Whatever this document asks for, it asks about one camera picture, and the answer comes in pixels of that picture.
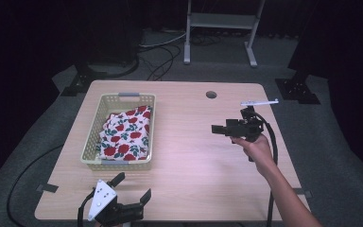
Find white floor cable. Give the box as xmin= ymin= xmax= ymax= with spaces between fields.
xmin=138 ymin=31 xmax=187 ymax=49

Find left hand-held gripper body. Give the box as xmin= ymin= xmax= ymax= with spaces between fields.
xmin=88 ymin=179 xmax=146 ymax=227

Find white metal stand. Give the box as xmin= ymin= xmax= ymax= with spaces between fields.
xmin=182 ymin=0 xmax=266 ymax=68

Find cream plastic basket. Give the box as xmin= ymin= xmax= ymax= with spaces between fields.
xmin=80 ymin=92 xmax=157 ymax=172

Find black floor cable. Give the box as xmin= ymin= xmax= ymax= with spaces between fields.
xmin=7 ymin=144 xmax=64 ymax=227

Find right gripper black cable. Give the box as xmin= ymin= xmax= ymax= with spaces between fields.
xmin=254 ymin=113 xmax=279 ymax=227

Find person's right hand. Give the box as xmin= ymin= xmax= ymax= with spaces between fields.
xmin=230 ymin=133 xmax=277 ymax=178

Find grey tape tab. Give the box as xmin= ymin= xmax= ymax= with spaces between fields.
xmin=292 ymin=187 xmax=313 ymax=200
xmin=36 ymin=183 xmax=60 ymax=194

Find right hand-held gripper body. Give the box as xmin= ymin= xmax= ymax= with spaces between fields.
xmin=226 ymin=98 xmax=280 ymax=143

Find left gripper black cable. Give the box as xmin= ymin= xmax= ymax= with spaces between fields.
xmin=77 ymin=188 xmax=96 ymax=227

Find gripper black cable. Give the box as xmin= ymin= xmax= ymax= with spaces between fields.
xmin=77 ymin=188 xmax=96 ymax=227
xmin=254 ymin=113 xmax=279 ymax=227

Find red floral white cloth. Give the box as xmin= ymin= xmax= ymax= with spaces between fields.
xmin=95 ymin=105 xmax=154 ymax=162

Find black stand base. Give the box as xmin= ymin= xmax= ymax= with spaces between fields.
xmin=60 ymin=62 xmax=108 ymax=97
xmin=274 ymin=70 xmax=321 ymax=105

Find thin black floor cables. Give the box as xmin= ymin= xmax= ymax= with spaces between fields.
xmin=138 ymin=44 xmax=183 ymax=81

